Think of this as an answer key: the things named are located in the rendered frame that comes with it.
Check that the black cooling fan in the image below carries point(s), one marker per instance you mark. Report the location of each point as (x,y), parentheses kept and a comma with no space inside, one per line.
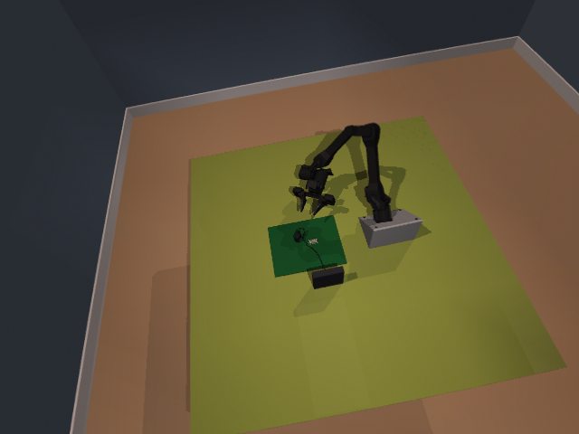
(328,277)

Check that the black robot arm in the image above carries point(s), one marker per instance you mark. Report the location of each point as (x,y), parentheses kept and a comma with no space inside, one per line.
(374,192)

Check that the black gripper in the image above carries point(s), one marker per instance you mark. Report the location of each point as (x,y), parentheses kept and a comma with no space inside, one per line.
(322,200)

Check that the green circuit board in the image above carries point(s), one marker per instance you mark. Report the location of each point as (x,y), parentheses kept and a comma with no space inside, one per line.
(290,257)

